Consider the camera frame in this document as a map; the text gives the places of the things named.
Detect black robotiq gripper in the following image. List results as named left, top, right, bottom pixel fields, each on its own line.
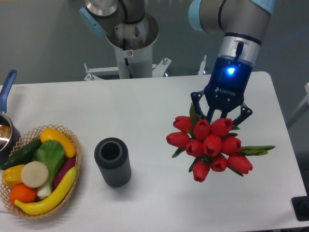
left=190, top=58, right=253, bottom=126

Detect red tulip bouquet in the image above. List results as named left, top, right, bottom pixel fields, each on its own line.
left=166, top=105, right=275, bottom=182

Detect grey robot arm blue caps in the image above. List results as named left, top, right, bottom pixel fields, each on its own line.
left=79, top=0, right=275, bottom=125

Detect dark grey ribbed vase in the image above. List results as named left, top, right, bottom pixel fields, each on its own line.
left=94, top=137, right=131, bottom=187

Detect black box at table edge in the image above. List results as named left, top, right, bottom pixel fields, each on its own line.
left=291, top=196, right=309, bottom=221

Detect purple sweet potato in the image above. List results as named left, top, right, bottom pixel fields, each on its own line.
left=53, top=157, right=76, bottom=189

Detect yellow squash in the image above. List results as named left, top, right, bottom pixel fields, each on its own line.
left=40, top=128, right=76, bottom=158

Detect green bok choy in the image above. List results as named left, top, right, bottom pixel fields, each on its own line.
left=32, top=140, right=65, bottom=200

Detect yellow banana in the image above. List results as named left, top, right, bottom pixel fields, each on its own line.
left=14, top=167, right=77, bottom=216

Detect woven wicker basket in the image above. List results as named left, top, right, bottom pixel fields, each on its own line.
left=0, top=125, right=81, bottom=219

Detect beige round disc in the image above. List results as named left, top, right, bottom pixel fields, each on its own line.
left=21, top=161, right=49, bottom=188

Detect green cucumber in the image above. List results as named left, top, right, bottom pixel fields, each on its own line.
left=0, top=139, right=42, bottom=170

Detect orange fruit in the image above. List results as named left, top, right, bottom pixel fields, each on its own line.
left=10, top=184, right=37, bottom=205

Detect yellow bell pepper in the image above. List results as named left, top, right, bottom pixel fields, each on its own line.
left=1, top=164, right=25, bottom=189

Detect white metal base frame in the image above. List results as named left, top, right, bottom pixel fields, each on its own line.
left=84, top=55, right=208, bottom=81

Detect white frame at right edge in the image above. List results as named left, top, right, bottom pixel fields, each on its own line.
left=286, top=83, right=309, bottom=129

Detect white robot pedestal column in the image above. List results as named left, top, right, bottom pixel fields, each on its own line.
left=106, top=13, right=159, bottom=79

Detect blue handled saucepan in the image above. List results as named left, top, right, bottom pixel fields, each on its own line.
left=0, top=70, right=20, bottom=166

